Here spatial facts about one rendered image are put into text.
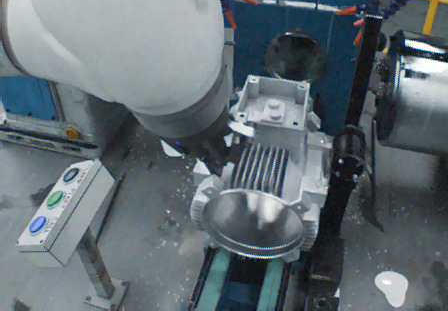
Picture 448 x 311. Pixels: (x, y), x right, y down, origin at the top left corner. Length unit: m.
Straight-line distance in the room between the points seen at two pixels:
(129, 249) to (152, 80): 0.65
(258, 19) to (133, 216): 0.52
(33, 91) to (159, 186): 0.37
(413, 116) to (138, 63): 0.64
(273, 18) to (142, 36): 0.76
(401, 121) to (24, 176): 0.87
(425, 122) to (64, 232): 0.64
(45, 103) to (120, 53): 0.80
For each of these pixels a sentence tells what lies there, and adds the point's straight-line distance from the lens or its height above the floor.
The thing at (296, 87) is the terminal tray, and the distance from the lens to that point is 0.68.
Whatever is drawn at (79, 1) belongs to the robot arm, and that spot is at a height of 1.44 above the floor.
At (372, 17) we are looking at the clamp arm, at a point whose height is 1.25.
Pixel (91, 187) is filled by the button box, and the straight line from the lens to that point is 0.63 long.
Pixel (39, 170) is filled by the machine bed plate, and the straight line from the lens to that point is 1.10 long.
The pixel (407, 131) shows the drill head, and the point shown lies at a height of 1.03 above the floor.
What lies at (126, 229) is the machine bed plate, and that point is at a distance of 0.91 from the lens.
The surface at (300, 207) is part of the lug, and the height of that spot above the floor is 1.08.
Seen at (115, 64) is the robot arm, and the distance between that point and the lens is 0.23.
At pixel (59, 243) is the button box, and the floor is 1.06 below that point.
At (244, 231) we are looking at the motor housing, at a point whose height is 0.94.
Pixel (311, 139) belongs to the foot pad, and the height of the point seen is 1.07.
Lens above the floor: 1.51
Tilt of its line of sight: 42 degrees down
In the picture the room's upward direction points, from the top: straight up
